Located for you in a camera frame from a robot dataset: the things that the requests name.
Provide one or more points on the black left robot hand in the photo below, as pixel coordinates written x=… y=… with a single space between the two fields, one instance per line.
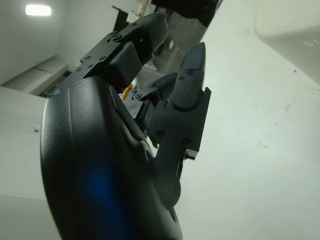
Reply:
x=100 y=155

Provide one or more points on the cream white toaster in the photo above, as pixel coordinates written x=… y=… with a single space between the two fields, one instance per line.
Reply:
x=290 y=27

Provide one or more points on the rectangular ceiling light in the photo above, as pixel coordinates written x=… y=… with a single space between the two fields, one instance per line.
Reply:
x=38 y=9

